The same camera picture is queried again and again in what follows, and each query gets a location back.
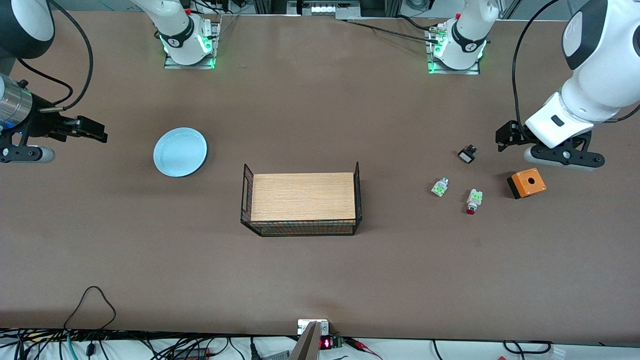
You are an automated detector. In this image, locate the red push button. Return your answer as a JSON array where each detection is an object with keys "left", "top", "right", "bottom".
[{"left": 465, "top": 188, "right": 484, "bottom": 215}]

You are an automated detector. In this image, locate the light blue round plate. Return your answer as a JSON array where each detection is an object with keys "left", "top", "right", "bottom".
[{"left": 153, "top": 127, "right": 208, "bottom": 178}]

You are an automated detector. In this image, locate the orange button box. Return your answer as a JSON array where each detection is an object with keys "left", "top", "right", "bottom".
[{"left": 506, "top": 168, "right": 547, "bottom": 200}]

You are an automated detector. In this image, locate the black power adapter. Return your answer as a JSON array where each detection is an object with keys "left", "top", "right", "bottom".
[{"left": 170, "top": 346, "right": 212, "bottom": 360}]

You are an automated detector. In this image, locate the red clip lead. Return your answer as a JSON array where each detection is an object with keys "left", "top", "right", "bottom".
[{"left": 344, "top": 337, "right": 383, "bottom": 360}]

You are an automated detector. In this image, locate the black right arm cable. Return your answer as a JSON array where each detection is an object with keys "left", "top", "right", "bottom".
[{"left": 17, "top": 0, "right": 94, "bottom": 112}]

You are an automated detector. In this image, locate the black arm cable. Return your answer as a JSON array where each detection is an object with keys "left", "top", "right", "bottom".
[
  {"left": 511, "top": 0, "right": 563, "bottom": 143},
  {"left": 17, "top": 0, "right": 94, "bottom": 112}
]

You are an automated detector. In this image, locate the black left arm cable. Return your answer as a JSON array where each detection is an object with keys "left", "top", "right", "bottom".
[{"left": 511, "top": 0, "right": 563, "bottom": 143}]

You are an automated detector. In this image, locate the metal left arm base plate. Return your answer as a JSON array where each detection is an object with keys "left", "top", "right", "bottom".
[{"left": 426, "top": 25, "right": 481, "bottom": 76}]

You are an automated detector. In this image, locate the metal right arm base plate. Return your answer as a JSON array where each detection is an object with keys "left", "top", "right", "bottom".
[{"left": 164, "top": 21, "right": 221, "bottom": 70}]

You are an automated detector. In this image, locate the black looped cable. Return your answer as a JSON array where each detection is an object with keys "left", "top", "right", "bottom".
[{"left": 63, "top": 285, "right": 117, "bottom": 332}]

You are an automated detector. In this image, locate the black cable to base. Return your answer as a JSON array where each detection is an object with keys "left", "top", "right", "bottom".
[{"left": 336, "top": 19, "right": 441, "bottom": 45}]

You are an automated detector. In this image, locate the black coiled cable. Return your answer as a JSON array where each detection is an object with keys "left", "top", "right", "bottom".
[{"left": 502, "top": 340, "right": 553, "bottom": 356}]

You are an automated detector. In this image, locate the black wire rack wooden top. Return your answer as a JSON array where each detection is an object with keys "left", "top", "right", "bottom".
[{"left": 240, "top": 161, "right": 363, "bottom": 238}]

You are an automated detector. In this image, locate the aluminium frame structure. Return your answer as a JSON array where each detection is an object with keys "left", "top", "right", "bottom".
[{"left": 252, "top": 0, "right": 403, "bottom": 21}]

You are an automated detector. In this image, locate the silver mounting bracket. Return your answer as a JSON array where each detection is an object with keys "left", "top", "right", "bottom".
[{"left": 297, "top": 318, "right": 330, "bottom": 336}]

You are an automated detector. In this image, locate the grey metal camera bar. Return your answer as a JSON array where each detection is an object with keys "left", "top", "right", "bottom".
[{"left": 289, "top": 320, "right": 322, "bottom": 360}]

